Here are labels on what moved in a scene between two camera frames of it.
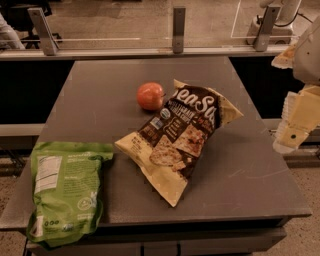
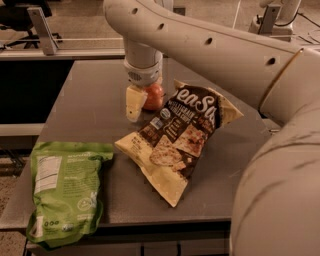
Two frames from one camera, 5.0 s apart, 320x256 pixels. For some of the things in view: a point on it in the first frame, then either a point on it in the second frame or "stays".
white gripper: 308,56 → 144,76
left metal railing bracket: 50,46 stays
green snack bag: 67,191 stays
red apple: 150,96 stays
